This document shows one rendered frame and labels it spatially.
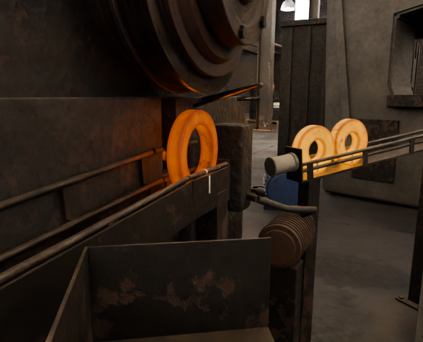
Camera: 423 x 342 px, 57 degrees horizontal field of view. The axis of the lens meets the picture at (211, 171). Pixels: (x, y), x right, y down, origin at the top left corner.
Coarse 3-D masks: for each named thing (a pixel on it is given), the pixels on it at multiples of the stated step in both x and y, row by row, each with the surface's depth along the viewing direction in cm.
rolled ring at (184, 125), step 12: (180, 120) 81; (192, 120) 82; (204, 120) 87; (180, 132) 79; (204, 132) 90; (216, 132) 93; (168, 144) 79; (180, 144) 78; (204, 144) 92; (216, 144) 93; (168, 156) 79; (180, 156) 78; (204, 156) 93; (216, 156) 94; (168, 168) 80; (180, 168) 79; (204, 168) 91
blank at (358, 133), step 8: (344, 120) 130; (352, 120) 129; (336, 128) 128; (344, 128) 128; (352, 128) 130; (360, 128) 132; (336, 136) 127; (344, 136) 129; (352, 136) 134; (360, 136) 132; (336, 144) 128; (344, 144) 129; (352, 144) 135; (360, 144) 133; (336, 152) 128; (344, 152) 130; (336, 160) 131; (352, 160) 133
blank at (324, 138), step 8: (304, 128) 123; (312, 128) 121; (320, 128) 123; (296, 136) 122; (304, 136) 120; (312, 136) 122; (320, 136) 124; (328, 136) 125; (296, 144) 121; (304, 144) 121; (320, 144) 126; (328, 144) 126; (304, 152) 121; (320, 152) 127; (328, 152) 126; (304, 160) 122; (328, 160) 127; (320, 168) 126
